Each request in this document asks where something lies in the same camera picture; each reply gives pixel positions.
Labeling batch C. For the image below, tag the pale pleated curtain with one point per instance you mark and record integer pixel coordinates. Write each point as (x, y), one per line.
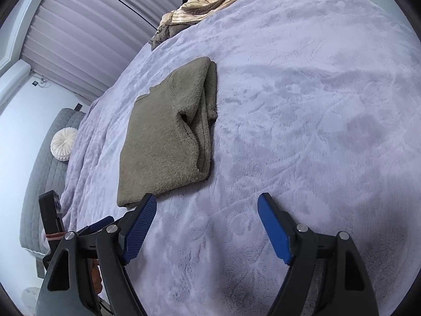
(98, 23)

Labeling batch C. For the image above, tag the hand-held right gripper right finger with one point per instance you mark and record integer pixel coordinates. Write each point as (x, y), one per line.
(273, 227)

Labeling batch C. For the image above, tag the lavender plush blanket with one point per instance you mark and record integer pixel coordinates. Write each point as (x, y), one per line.
(296, 105)

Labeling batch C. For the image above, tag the white air conditioner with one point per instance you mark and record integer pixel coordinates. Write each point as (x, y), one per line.
(14, 79)

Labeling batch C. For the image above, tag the person's left hand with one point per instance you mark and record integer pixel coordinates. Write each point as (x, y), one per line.
(96, 276)

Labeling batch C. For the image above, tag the white round pillow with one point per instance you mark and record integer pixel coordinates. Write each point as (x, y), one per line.
(64, 144)

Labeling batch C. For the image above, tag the olive fleece garment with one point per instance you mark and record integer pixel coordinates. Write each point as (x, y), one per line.
(164, 138)

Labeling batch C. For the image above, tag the grey crumpled cloth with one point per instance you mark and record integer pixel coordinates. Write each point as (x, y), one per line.
(164, 34)

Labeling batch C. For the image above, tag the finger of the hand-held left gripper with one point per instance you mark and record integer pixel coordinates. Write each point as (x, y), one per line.
(98, 223)

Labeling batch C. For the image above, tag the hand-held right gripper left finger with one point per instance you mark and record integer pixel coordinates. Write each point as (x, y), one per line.
(138, 227)

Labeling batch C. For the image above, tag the grey quilted headboard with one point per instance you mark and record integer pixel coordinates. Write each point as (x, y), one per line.
(42, 177)

